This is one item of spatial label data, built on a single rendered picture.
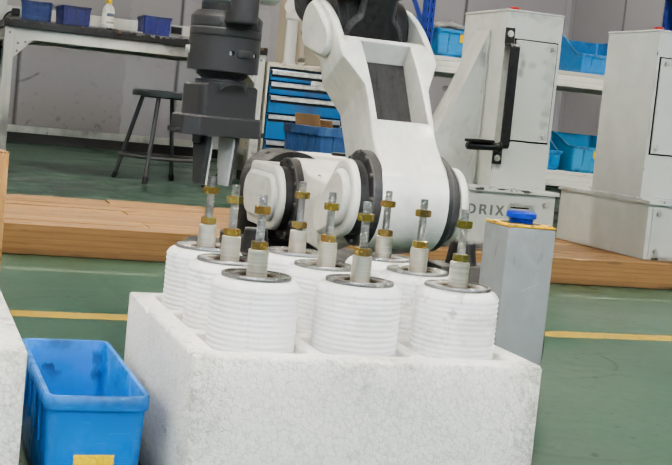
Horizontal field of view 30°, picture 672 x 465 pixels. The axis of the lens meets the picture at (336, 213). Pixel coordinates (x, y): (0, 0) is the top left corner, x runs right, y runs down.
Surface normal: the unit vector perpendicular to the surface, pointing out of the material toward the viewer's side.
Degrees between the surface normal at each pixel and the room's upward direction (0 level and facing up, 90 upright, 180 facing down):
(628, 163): 90
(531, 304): 90
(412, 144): 44
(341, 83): 112
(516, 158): 90
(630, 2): 90
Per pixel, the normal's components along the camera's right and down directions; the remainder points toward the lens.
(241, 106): 0.65, 0.13
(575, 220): -0.94, -0.07
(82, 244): 0.33, 0.11
